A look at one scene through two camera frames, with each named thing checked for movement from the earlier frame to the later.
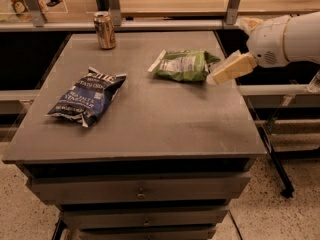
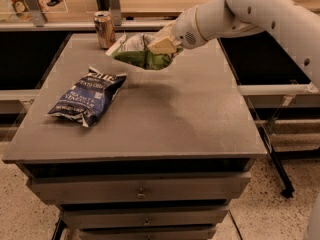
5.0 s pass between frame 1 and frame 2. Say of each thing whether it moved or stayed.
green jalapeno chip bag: moved
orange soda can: stayed
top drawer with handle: stayed
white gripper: moved
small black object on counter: stayed
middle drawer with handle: stayed
